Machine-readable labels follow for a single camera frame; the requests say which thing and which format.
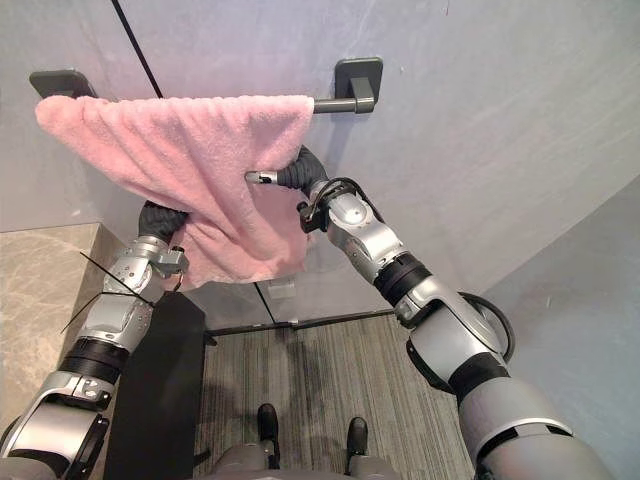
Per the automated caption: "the marble countertop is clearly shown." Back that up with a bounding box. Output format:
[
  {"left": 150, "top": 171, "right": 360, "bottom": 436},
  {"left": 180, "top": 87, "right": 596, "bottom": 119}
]
[{"left": 0, "top": 222, "right": 132, "bottom": 446}]

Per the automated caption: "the dark robot foot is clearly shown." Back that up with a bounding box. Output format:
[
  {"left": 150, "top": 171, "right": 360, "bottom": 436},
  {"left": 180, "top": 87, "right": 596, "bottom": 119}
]
[
  {"left": 346, "top": 416, "right": 370, "bottom": 474},
  {"left": 256, "top": 402, "right": 280, "bottom": 470}
]

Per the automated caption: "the dark grey towel bar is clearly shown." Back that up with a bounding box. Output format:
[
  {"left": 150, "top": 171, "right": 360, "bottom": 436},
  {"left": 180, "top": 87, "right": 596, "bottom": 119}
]
[{"left": 28, "top": 57, "right": 385, "bottom": 117}]

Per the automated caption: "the dark right robot foot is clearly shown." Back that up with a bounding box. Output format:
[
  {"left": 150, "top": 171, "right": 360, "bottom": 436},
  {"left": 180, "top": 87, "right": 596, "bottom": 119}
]
[{"left": 346, "top": 416, "right": 370, "bottom": 474}]

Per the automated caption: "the pink terry towel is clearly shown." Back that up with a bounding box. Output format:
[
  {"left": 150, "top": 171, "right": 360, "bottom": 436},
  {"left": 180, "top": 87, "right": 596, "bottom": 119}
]
[{"left": 34, "top": 93, "right": 316, "bottom": 290}]

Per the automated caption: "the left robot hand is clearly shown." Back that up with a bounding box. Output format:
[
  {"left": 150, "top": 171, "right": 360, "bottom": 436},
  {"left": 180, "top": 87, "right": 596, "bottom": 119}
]
[{"left": 137, "top": 200, "right": 190, "bottom": 241}]

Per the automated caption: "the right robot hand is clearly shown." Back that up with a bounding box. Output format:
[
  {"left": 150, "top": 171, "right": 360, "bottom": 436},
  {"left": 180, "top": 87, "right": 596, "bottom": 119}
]
[{"left": 245, "top": 144, "right": 330, "bottom": 191}]

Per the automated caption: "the dark left robot foot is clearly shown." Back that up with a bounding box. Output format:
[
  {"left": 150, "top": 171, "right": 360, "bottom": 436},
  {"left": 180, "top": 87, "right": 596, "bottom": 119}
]
[{"left": 256, "top": 402, "right": 280, "bottom": 470}]

